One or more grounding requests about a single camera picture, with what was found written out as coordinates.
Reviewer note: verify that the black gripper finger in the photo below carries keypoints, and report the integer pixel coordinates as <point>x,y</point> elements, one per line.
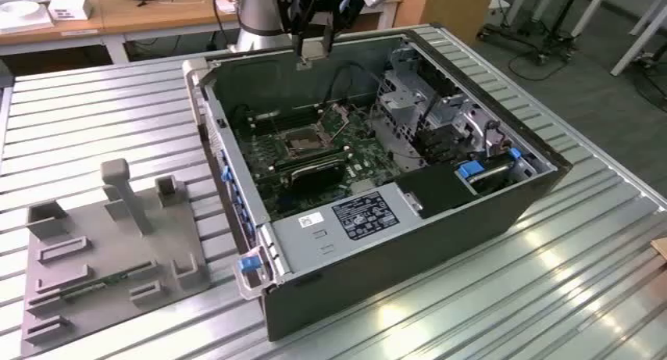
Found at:
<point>306,30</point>
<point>333,34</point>

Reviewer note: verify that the silver CPU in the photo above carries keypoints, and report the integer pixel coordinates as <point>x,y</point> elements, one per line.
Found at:
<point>314,50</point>

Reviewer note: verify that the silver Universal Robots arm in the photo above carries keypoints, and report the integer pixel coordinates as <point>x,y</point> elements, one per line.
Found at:
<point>256,16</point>

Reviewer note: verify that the silver upper drive bay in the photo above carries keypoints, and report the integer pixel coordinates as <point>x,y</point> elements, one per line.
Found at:
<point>404,59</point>

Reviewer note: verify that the silver perforated drive cage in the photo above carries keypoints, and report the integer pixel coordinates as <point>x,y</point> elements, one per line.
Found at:
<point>402,116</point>

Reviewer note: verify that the wooden cabinet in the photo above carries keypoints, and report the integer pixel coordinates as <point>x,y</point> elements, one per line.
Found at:
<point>458,8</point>

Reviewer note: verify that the wooden desk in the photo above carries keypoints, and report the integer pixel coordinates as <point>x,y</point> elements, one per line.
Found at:
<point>157,12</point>

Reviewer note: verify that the green motherboard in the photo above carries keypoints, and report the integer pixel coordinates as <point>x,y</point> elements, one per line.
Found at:
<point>365,141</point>

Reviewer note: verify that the installed green RAM stick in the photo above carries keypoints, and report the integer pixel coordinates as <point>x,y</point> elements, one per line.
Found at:
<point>308,162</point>

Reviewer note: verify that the black graphics card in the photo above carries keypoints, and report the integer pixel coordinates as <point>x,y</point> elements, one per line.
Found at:
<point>318,176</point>

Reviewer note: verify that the small silver heatsink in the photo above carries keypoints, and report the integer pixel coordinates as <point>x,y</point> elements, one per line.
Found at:
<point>364,186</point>

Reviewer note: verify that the blue rear panel tab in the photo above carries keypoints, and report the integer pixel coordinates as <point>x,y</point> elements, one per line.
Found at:
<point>225,175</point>

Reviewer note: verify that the white labelled box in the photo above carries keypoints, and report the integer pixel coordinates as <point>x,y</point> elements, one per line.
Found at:
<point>70,6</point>

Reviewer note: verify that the black wheeled stand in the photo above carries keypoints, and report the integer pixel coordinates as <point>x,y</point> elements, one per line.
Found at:
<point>561,12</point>

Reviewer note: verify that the small blue clip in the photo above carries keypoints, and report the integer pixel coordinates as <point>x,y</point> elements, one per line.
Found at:
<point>513,154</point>

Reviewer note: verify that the white foam tray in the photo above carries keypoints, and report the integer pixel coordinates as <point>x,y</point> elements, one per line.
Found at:
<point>26,18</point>

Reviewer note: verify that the silver power supply unit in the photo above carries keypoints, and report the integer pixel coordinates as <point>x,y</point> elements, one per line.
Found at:
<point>313,247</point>

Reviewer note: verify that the white metal table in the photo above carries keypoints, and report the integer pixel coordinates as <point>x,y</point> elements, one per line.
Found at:
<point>640,43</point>

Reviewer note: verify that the blue case latch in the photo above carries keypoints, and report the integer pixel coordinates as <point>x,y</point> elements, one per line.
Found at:
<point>249,265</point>

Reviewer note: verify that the open dark PC case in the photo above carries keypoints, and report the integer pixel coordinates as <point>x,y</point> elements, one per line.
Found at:
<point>392,282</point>

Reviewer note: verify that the grey parts rack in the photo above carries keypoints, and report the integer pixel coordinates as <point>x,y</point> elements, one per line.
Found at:
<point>105,258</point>

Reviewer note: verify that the brown cardboard box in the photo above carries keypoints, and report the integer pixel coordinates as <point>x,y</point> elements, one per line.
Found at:
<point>661,250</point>

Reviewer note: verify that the silver cage bracket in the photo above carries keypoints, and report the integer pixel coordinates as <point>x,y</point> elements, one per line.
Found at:
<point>398,99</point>

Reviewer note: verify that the silver hinged metal bracket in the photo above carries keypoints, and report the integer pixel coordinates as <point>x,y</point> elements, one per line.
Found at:
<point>496,141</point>

